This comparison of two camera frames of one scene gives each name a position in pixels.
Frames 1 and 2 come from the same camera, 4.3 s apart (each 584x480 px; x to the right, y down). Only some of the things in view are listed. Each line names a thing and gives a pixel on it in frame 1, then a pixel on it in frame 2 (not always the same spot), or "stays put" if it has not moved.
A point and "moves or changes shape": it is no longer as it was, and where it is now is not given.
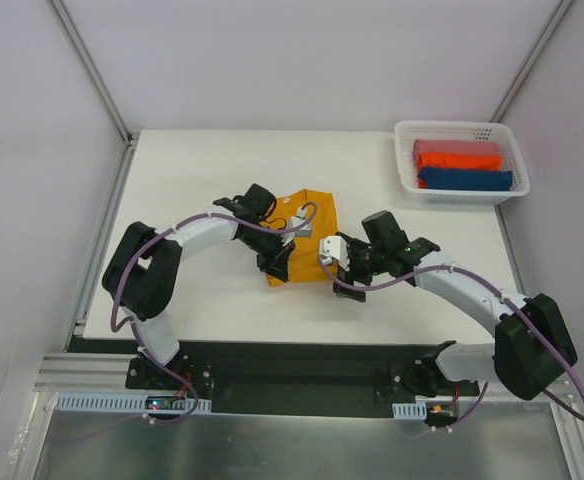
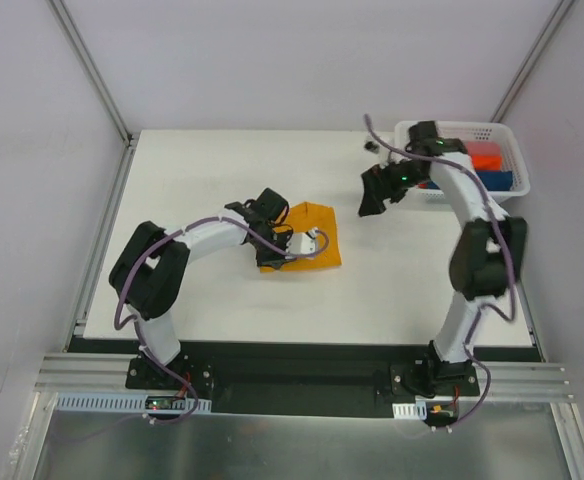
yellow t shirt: (304, 264) moves or changes shape
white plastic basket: (461, 162) stays put
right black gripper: (351, 270) to (379, 181)
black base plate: (308, 380) stays put
